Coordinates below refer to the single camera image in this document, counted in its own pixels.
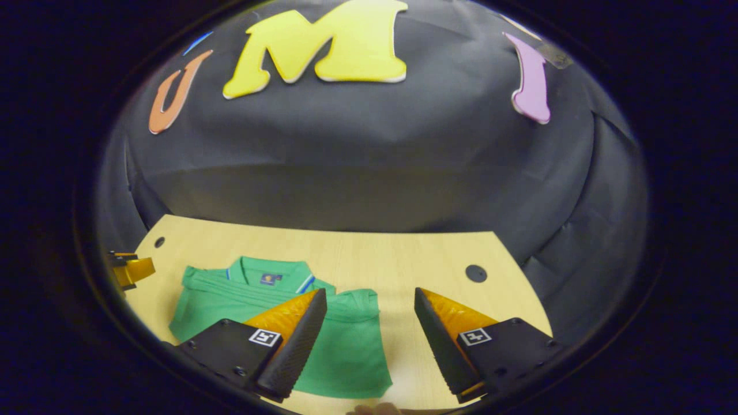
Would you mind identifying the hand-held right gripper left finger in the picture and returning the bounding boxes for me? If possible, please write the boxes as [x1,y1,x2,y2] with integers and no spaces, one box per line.
[176,288,328,404]

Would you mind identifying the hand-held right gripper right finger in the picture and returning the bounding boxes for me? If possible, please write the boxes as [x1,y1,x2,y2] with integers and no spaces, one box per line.
[414,287,564,404]

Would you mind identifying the green T-shirt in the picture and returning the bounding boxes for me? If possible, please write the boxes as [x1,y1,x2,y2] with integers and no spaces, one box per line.
[168,256,394,399]

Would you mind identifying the black backdrop cloth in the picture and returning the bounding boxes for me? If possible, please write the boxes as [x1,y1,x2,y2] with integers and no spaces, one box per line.
[95,0,649,346]

